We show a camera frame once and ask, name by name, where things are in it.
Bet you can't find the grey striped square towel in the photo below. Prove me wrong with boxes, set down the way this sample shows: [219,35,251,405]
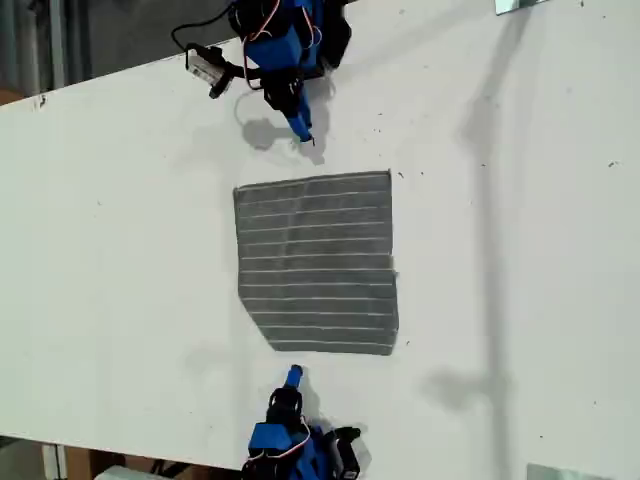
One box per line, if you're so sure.
[232,169,400,357]

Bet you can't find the black camera stalk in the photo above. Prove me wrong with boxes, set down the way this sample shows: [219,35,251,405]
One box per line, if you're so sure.
[224,62,265,91]

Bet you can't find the white table leg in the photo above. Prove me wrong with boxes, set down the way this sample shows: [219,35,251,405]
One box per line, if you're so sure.
[42,442,69,480]

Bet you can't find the black camera cable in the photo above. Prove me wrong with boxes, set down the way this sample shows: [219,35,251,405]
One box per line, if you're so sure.
[171,3,237,54]

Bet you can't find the red white servo wire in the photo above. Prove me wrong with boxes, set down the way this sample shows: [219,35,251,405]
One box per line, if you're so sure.
[241,27,264,92]
[247,426,315,459]

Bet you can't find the black camera box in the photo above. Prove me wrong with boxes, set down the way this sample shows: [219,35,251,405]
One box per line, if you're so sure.
[185,43,235,100]
[332,426,374,480]

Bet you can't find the white foam box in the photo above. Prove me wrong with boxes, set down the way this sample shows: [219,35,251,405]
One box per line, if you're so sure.
[94,464,151,480]

